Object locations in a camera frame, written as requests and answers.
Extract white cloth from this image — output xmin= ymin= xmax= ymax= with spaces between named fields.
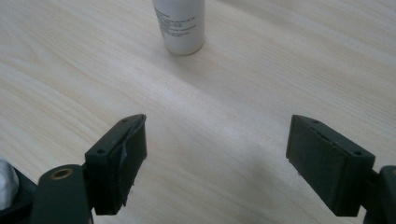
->
xmin=0 ymin=157 xmax=21 ymax=211

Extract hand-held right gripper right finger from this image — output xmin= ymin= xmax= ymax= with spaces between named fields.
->
xmin=285 ymin=114 xmax=376 ymax=217

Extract white plastic bottle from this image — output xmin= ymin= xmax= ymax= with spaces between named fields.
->
xmin=151 ymin=0 xmax=206 ymax=56

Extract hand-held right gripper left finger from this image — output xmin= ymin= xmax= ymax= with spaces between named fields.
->
xmin=84 ymin=113 xmax=149 ymax=217

